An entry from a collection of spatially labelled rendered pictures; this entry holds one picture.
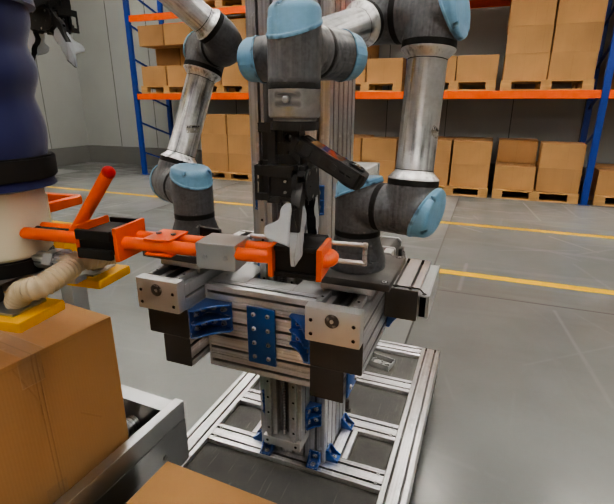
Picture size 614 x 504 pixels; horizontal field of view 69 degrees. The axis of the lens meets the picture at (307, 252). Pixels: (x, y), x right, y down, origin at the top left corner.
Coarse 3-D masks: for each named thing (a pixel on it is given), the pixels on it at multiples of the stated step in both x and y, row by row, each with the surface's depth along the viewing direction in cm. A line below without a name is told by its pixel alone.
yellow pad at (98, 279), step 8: (112, 264) 97; (88, 272) 93; (96, 272) 93; (104, 272) 94; (112, 272) 94; (120, 272) 96; (128, 272) 98; (88, 280) 90; (96, 280) 90; (104, 280) 91; (112, 280) 93; (96, 288) 90
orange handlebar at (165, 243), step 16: (48, 192) 113; (64, 208) 105; (48, 224) 84; (64, 224) 84; (48, 240) 80; (64, 240) 79; (128, 240) 76; (144, 240) 75; (160, 240) 74; (176, 240) 78; (192, 240) 77; (160, 256) 75; (240, 256) 71; (256, 256) 70; (336, 256) 69
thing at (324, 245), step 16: (304, 240) 71; (320, 240) 71; (272, 256) 68; (288, 256) 69; (304, 256) 68; (320, 256) 66; (272, 272) 69; (288, 272) 69; (304, 272) 69; (320, 272) 67
